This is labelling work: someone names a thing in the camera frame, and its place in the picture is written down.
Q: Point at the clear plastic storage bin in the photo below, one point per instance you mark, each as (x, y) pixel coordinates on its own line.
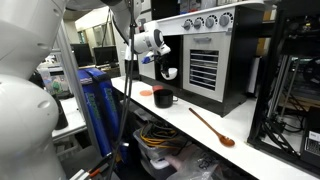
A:
(146, 151)

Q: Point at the blue bag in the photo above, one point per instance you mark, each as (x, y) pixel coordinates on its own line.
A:
(111, 100)
(95, 113)

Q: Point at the aluminium extrusion frame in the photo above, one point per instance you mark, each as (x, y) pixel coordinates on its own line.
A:
(78, 100)

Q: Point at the grey toy stove knob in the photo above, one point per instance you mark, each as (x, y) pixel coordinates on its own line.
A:
(225, 20)
(187, 24)
(198, 23)
(210, 21)

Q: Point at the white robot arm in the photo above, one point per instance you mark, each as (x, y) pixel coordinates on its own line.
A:
(23, 116)

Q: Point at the black cup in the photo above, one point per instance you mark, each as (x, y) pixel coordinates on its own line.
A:
(163, 100)

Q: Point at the clear plastic bag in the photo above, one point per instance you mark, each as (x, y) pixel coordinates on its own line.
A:
(196, 166)

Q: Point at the small white bowl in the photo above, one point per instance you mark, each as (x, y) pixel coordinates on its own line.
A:
(172, 76)

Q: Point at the white and black appliance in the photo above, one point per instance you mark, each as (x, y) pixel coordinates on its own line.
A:
(135, 71)

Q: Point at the wooden spoon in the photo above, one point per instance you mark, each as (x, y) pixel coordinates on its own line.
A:
(227, 141)

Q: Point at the clear plastic container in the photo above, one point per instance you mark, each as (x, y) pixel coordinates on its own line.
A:
(55, 83)

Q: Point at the white plastic container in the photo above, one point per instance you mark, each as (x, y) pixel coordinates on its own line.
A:
(160, 165)

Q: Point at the orange round disc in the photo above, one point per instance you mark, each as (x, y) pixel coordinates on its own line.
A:
(145, 93)

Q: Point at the black computer monitor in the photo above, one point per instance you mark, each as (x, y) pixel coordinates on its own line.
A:
(106, 55)
(81, 55)

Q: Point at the orange plastic cup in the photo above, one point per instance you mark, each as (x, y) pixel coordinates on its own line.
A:
(157, 87)

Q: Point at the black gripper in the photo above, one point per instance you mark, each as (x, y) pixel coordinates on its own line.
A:
(163, 60)

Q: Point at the black plastic crate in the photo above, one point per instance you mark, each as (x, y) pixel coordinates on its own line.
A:
(37, 80)

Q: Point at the black metal frame rack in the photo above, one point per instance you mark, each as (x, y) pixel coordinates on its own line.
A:
(265, 100)

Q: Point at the white toy play kitchen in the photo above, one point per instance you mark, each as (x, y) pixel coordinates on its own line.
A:
(220, 83)

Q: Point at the black bottle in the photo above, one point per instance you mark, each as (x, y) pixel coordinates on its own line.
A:
(61, 116)

